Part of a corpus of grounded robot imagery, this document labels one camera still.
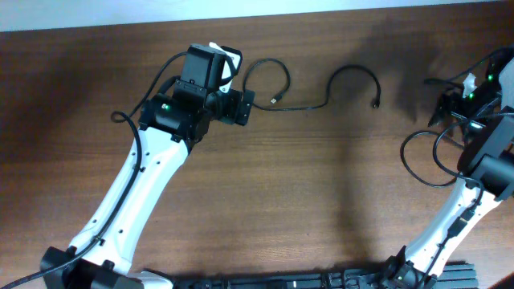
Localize thin black USB cable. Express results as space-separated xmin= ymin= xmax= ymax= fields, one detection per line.
xmin=241 ymin=58 xmax=382 ymax=112

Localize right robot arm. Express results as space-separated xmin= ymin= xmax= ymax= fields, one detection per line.
xmin=343 ymin=46 xmax=513 ymax=288

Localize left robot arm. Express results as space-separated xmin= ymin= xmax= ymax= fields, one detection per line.
xmin=7 ymin=43 xmax=255 ymax=288

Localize right camera black cable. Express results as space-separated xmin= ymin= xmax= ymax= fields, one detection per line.
xmin=399 ymin=46 xmax=514 ymax=189

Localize camera black cable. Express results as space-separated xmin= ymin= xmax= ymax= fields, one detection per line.
xmin=399 ymin=46 xmax=514 ymax=189
xmin=110 ymin=51 xmax=190 ymax=124

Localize left camera black cable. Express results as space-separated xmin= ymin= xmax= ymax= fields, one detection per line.
xmin=110 ymin=51 xmax=190 ymax=124

